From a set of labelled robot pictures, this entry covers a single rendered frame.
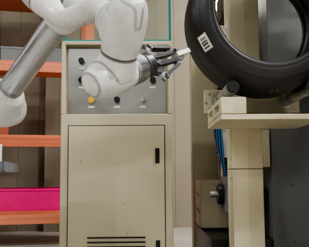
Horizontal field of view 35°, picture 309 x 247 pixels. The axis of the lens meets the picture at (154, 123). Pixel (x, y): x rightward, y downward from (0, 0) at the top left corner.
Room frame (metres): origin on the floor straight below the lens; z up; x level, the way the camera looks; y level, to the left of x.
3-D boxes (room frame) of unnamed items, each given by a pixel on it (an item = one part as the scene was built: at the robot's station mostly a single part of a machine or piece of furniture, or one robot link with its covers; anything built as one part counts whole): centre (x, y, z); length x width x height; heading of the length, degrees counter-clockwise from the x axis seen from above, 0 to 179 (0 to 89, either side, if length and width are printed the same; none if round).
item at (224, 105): (1.85, -0.27, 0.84); 0.36 x 0.09 x 0.06; 1
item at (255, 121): (1.85, -0.41, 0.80); 0.37 x 0.36 x 0.02; 91
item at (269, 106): (2.03, -0.41, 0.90); 0.40 x 0.03 x 0.10; 91
